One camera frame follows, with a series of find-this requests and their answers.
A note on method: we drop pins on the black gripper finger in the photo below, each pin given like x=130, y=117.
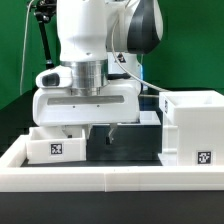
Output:
x=72, y=131
x=109, y=137

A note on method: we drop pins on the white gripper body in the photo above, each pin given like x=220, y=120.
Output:
x=116, y=103

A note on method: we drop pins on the white front drawer box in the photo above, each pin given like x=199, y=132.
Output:
x=51, y=145

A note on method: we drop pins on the white drawer cabinet frame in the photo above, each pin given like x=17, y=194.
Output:
x=193, y=128

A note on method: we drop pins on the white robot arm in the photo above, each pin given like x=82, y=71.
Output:
x=97, y=81

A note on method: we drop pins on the white marker tag sheet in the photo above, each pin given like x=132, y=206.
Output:
x=148, y=118

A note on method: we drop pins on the white U-shaped boundary fence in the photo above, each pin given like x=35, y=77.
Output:
x=15, y=177

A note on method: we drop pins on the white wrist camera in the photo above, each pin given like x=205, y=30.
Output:
x=58, y=77

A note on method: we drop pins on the black camera stand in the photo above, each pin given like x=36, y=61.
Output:
x=44, y=10

